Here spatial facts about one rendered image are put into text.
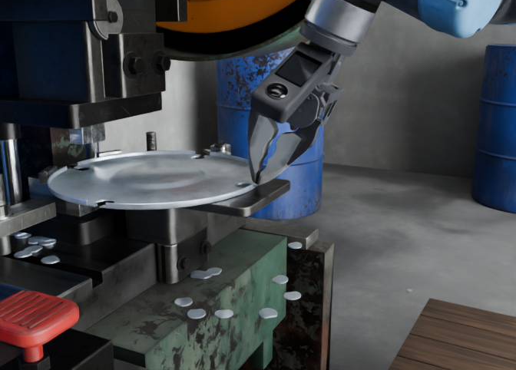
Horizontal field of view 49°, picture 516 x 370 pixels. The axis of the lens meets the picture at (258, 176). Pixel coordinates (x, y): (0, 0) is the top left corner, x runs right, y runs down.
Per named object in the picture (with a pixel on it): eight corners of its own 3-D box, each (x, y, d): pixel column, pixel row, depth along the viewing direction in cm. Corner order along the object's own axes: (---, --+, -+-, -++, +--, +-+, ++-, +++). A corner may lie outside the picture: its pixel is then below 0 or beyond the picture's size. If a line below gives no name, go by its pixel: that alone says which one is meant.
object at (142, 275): (246, 223, 102) (246, 190, 100) (61, 348, 62) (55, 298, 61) (112, 201, 114) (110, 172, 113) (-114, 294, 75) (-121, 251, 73)
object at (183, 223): (291, 268, 82) (292, 176, 78) (247, 311, 69) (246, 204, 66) (147, 240, 92) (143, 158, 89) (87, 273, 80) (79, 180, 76)
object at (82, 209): (147, 189, 90) (145, 160, 89) (80, 216, 77) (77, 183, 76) (102, 182, 94) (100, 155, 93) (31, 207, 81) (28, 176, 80)
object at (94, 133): (110, 139, 85) (108, 114, 84) (87, 145, 81) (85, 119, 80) (93, 137, 86) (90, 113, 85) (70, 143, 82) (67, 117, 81)
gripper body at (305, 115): (325, 129, 77) (367, 46, 72) (305, 140, 69) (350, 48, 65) (278, 102, 79) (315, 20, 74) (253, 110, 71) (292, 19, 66)
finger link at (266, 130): (269, 175, 80) (297, 117, 76) (253, 185, 75) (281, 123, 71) (251, 163, 81) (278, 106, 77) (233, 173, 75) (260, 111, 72)
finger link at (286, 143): (289, 186, 79) (317, 128, 76) (272, 197, 74) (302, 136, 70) (269, 175, 80) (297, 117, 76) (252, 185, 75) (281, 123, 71)
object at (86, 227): (170, 205, 92) (169, 186, 91) (83, 246, 75) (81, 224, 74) (92, 193, 99) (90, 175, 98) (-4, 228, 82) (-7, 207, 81)
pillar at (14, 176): (27, 206, 82) (17, 108, 78) (14, 210, 80) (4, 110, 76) (16, 203, 83) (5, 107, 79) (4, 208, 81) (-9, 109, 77)
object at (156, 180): (126, 150, 97) (125, 145, 97) (288, 163, 88) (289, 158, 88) (-2, 196, 71) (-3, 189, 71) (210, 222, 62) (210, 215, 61)
